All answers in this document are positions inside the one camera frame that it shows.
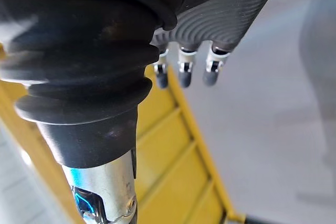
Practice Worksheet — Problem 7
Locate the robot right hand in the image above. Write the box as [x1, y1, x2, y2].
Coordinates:
[0, 0, 286, 224]

